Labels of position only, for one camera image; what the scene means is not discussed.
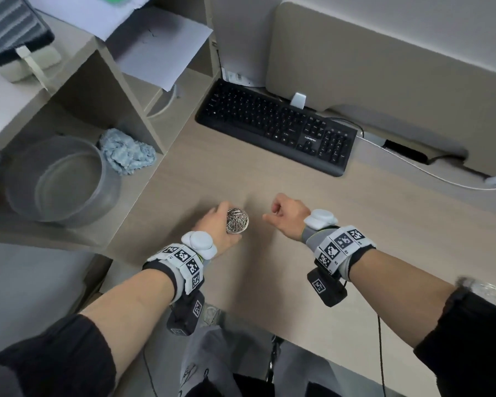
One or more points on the person's right hand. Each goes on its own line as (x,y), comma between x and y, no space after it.
(291,217)

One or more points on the person's left hand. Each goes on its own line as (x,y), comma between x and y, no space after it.
(215,233)

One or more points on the clear jar with label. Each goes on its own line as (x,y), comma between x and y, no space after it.
(485,291)

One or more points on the person's left forearm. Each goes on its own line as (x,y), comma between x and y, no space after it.
(128,318)

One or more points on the person's right forearm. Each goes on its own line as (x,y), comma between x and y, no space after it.
(401,293)

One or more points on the person's white shoe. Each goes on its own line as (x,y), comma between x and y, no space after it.
(211,315)

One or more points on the person's grey trousers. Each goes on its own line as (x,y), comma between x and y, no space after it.
(215,351)

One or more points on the white round tracker puck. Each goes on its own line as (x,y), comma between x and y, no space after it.
(320,219)
(199,245)

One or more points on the grey marker wristband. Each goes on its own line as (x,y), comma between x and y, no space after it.
(182,266)
(341,248)

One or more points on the black keyboard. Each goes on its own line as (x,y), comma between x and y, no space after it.
(264,115)

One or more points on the pale blue crumpled cloth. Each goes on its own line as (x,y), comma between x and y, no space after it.
(128,152)

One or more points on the white coiled tube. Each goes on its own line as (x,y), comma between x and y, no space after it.
(171,101)

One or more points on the white printed paper slip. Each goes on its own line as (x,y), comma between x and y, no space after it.
(237,78)

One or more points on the beige desk divider panel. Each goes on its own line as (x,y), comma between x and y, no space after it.
(397,70)

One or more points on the white paper sheet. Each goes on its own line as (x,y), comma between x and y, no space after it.
(165,49)
(82,16)

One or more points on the black left sleeve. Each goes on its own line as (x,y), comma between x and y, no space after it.
(49,359)

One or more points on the black sleeve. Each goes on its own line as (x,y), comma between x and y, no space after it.
(471,347)
(49,359)

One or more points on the black right sleeve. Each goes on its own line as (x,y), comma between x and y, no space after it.
(471,347)

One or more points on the black ribbed device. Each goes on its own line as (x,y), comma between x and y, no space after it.
(12,28)

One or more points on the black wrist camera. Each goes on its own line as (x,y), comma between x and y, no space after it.
(326,287)
(186,314)

